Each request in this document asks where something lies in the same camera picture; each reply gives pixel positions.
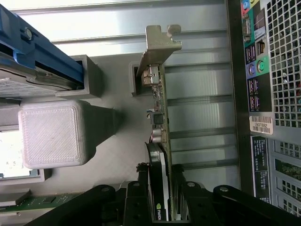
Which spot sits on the silver CPU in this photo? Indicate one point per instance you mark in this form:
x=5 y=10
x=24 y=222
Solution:
x=10 y=153

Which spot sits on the blue disk caddy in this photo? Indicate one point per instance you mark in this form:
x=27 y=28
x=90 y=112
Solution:
x=11 y=35

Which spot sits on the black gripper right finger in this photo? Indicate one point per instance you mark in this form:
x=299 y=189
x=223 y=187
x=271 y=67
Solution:
x=195 y=204

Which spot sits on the silver hard disk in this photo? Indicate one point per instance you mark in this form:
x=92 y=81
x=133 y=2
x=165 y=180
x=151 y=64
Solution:
x=14 y=87

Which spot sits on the open black PC case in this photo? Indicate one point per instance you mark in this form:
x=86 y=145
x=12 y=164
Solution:
x=236 y=94

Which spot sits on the grey parts rack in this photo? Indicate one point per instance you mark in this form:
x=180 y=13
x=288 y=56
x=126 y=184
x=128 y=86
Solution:
x=58 y=134

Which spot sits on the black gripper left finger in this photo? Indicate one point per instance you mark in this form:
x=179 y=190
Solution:
x=141 y=200

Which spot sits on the green RAM stick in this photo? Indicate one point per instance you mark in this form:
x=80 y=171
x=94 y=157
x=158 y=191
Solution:
x=47 y=200

